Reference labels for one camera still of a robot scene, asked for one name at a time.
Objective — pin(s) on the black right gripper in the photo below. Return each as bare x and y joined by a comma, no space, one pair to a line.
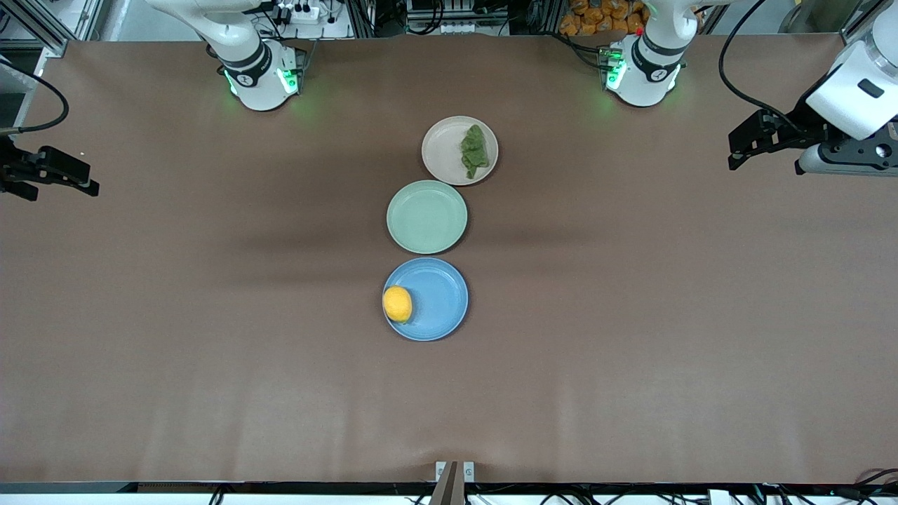
12,170

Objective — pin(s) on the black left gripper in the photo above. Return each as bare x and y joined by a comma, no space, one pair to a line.
797,130

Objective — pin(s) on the green lettuce leaf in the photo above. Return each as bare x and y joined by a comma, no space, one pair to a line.
475,151

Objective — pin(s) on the yellow lemon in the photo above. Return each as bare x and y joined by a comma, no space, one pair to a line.
398,304

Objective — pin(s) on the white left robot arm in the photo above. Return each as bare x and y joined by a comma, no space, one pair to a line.
649,77

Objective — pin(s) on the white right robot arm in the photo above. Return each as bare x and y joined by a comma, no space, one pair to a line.
256,84

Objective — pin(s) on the orange snack bag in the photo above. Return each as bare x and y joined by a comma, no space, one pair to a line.
596,17

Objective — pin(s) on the brown table cover sheet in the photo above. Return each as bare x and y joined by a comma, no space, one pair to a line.
210,386

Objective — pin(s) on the beige plate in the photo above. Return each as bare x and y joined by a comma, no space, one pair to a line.
442,151

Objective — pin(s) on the white power strip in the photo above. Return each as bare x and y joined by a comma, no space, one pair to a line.
302,12

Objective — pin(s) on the green plate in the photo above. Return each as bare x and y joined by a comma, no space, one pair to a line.
426,217

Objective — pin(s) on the blue plate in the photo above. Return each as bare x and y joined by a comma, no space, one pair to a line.
435,298

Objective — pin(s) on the aluminium frame rail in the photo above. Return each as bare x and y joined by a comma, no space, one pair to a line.
850,29
52,43

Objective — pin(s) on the metal table bracket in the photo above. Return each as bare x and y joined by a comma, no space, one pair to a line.
468,471

